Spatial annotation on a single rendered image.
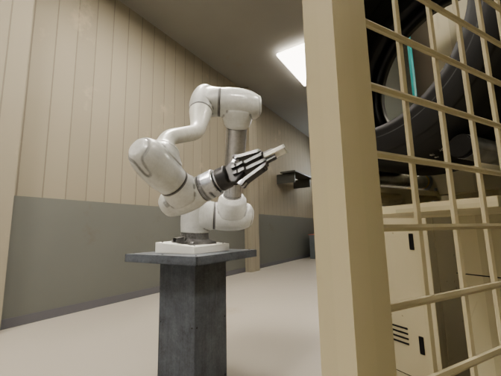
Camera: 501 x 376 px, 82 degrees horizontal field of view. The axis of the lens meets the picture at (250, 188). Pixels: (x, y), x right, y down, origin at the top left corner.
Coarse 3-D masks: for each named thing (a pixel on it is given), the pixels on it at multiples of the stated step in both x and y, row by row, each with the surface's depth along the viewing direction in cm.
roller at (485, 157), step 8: (456, 136) 53; (464, 136) 51; (456, 144) 53; (464, 144) 51; (480, 144) 51; (488, 144) 53; (496, 144) 54; (456, 152) 52; (464, 152) 51; (472, 152) 51; (480, 152) 52; (488, 152) 53; (496, 152) 54; (472, 160) 54; (488, 160) 55; (496, 160) 56
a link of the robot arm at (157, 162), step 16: (192, 112) 120; (208, 112) 122; (176, 128) 98; (192, 128) 107; (144, 144) 77; (160, 144) 81; (144, 160) 77; (160, 160) 79; (176, 160) 85; (144, 176) 80; (160, 176) 80; (176, 176) 84; (160, 192) 87
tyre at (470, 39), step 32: (384, 0) 87; (416, 0) 86; (448, 0) 79; (384, 64) 96; (448, 64) 51; (480, 64) 48; (384, 96) 99; (448, 96) 52; (480, 96) 50; (384, 128) 63; (416, 128) 57; (448, 128) 54; (480, 128) 53; (384, 160) 66
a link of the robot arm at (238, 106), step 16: (224, 96) 125; (240, 96) 126; (256, 96) 129; (224, 112) 128; (240, 112) 128; (256, 112) 130; (240, 128) 132; (240, 144) 137; (224, 160) 144; (224, 192) 151; (240, 192) 151; (224, 208) 150; (240, 208) 151; (224, 224) 153; (240, 224) 154
